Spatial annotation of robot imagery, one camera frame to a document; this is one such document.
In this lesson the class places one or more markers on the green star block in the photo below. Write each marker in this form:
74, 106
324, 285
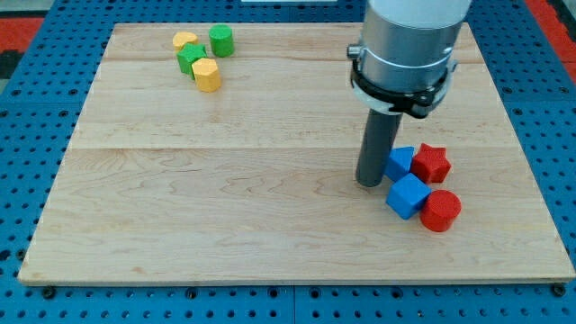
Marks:
189, 54

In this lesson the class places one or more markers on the green cylinder block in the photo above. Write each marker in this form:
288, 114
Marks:
221, 39

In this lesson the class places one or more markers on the red star block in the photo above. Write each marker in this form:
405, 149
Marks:
430, 164

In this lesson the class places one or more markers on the red cylinder block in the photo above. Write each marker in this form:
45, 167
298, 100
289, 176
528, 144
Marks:
440, 210

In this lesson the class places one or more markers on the blue cube lower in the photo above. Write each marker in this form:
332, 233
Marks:
408, 195

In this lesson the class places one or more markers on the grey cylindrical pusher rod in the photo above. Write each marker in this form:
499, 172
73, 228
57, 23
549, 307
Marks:
379, 135

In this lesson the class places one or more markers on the yellow hexagon block front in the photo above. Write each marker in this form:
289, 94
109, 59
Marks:
206, 75

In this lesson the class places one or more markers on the yellow block rear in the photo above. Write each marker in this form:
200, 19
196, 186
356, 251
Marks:
181, 38

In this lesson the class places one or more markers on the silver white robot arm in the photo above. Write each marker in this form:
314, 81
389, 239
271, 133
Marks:
402, 62

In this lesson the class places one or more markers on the wooden board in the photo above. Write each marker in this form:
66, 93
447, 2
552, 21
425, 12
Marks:
254, 184

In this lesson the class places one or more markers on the blue block upper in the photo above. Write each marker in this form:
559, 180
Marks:
399, 163

